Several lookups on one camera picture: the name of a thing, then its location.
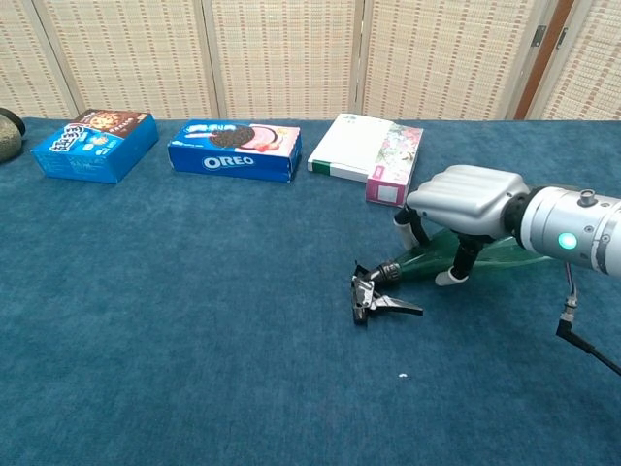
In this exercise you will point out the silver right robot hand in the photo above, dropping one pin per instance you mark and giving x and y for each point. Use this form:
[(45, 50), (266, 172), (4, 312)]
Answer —
[(466, 199)]

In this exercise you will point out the green transparent spray bottle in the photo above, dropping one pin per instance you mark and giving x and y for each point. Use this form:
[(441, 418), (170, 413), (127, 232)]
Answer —
[(417, 263)]

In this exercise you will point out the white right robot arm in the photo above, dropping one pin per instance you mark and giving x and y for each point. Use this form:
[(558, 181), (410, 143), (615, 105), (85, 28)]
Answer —
[(572, 218)]

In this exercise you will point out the pink floral box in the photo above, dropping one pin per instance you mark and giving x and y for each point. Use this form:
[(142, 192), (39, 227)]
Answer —
[(398, 150)]

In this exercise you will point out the white box with green stripe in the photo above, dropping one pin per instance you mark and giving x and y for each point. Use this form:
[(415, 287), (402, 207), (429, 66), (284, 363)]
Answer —
[(349, 141)]

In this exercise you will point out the metal screen hinge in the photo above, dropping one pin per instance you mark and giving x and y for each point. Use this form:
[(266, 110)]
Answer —
[(538, 36), (562, 38)]

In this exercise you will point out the woven folding screen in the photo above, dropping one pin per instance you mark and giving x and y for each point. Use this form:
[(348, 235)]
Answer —
[(281, 53), (592, 68)]

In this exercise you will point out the blue Oreo cookie box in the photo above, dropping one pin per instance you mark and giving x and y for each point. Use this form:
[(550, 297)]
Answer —
[(233, 162)]

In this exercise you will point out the blue table cloth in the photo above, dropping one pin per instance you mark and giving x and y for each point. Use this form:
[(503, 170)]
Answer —
[(145, 291)]

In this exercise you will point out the blue chocolate chip cookie box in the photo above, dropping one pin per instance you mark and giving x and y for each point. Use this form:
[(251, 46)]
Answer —
[(97, 145)]

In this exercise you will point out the dark round object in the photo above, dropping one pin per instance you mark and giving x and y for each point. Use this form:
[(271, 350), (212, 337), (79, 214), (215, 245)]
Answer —
[(7, 138)]

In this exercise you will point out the brown wooden post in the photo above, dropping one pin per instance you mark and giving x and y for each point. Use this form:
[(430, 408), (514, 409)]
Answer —
[(543, 63)]

